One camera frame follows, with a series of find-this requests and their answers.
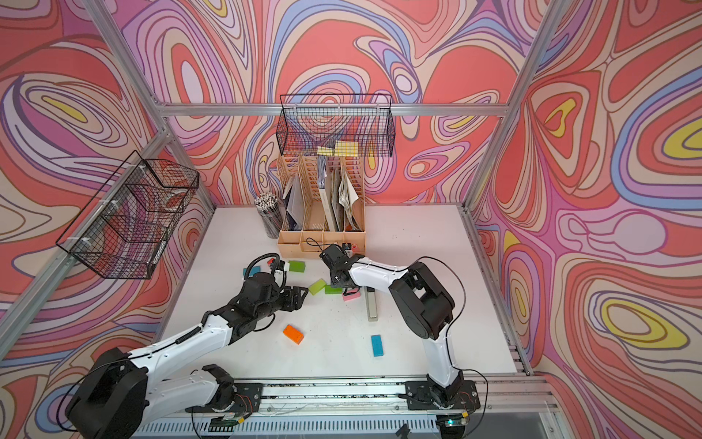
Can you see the green block middle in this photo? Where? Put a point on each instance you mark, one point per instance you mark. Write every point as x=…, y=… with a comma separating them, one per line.
x=329, y=289

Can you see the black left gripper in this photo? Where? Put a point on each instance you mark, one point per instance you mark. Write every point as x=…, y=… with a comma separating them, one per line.
x=297, y=303

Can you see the teal block front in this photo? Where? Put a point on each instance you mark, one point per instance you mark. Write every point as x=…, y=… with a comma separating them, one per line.
x=377, y=346

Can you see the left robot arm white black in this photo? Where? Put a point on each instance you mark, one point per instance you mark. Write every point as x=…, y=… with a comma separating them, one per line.
x=125, y=390

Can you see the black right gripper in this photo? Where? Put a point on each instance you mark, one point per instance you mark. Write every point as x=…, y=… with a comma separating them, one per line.
x=335, y=282

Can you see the back black wire basket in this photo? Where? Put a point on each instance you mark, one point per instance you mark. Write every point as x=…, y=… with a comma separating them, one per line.
x=310, y=120

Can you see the metal base rail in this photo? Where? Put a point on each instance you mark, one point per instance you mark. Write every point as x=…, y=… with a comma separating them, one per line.
x=384, y=405

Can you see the beige desk organizer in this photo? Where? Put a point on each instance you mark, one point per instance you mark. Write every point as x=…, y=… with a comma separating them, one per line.
x=324, y=204

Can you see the black wire basket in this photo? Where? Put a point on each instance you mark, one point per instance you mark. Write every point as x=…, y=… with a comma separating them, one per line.
x=310, y=120
x=124, y=229

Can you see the orange block front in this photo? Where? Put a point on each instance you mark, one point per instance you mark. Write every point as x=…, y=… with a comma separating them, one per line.
x=294, y=334

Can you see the light green block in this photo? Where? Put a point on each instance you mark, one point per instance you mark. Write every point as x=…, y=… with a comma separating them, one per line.
x=317, y=287

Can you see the black white stapler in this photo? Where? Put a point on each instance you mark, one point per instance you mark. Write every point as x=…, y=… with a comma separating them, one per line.
x=372, y=304

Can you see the teal block near left wall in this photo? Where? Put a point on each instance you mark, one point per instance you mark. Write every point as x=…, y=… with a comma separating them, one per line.
x=254, y=270

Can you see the dark green block near organizer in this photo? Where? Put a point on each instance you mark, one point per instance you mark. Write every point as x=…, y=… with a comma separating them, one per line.
x=296, y=266

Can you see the pink wooden block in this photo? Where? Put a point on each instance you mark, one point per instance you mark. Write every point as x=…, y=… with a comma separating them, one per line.
x=351, y=295

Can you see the yellow sticky note block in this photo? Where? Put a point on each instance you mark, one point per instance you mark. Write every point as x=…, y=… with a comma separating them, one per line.
x=340, y=149

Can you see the left black wire basket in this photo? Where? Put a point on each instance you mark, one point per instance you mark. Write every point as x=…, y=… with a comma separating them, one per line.
x=124, y=229

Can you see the clear cup of pencils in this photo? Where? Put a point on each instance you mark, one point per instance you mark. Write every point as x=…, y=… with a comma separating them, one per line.
x=270, y=209

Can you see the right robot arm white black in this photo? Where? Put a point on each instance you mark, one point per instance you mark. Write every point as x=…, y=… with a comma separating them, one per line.
x=424, y=304

